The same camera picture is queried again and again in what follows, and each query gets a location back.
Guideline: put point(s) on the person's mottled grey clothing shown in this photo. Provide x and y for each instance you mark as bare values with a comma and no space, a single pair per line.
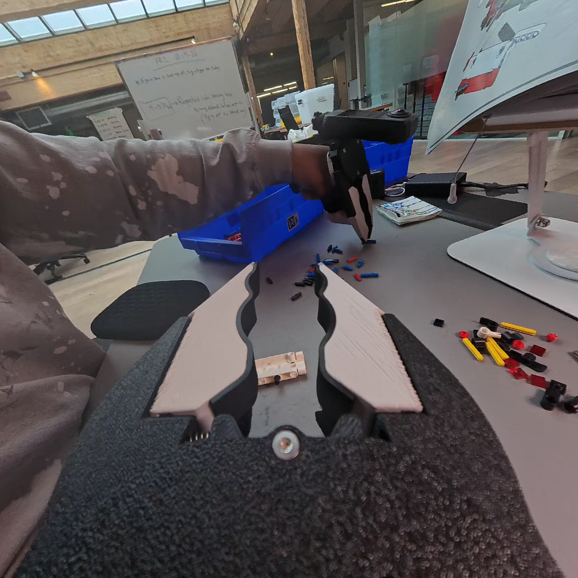
36,361

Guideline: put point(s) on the pile of mixed toy bricks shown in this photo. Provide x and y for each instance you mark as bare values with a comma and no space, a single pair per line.
505,352

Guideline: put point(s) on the pile of small toy pins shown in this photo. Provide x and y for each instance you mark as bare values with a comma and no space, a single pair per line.
334,266

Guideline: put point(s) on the person's left hand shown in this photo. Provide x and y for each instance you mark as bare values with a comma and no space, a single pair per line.
311,171

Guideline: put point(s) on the black desk mat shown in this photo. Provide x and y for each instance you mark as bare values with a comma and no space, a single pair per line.
487,207

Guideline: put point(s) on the small flip chart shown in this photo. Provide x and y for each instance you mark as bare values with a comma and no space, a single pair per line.
110,124

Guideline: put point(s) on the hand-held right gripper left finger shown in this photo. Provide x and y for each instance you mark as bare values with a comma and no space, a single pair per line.
203,343

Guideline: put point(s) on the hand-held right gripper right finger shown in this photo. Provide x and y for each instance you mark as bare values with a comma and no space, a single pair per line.
365,352

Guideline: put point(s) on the small folded booklet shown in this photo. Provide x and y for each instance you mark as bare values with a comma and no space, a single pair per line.
408,210

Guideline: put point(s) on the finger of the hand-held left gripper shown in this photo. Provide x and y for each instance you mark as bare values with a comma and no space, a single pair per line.
355,205
367,198

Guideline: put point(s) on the black power adapter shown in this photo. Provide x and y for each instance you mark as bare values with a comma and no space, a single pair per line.
433,183

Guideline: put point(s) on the white storage boxes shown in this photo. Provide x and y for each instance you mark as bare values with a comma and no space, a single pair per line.
307,104

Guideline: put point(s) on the white toy plate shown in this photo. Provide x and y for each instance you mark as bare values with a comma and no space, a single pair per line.
282,368

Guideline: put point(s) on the white booklet stand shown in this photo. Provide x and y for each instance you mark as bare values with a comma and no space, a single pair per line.
510,257

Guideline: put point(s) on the blue bin with square tag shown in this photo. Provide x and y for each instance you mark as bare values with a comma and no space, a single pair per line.
266,216

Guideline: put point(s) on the cluster of red toy pieces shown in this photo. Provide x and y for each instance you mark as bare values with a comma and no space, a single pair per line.
234,236

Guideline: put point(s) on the black chair armrest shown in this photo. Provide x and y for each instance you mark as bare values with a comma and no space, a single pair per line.
149,309

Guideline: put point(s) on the grey desk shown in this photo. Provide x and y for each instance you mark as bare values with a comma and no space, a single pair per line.
406,293

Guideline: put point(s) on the large whiteboard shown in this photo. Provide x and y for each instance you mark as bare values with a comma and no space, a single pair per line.
185,90

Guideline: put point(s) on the black office chair base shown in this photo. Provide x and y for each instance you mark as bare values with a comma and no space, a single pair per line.
58,266

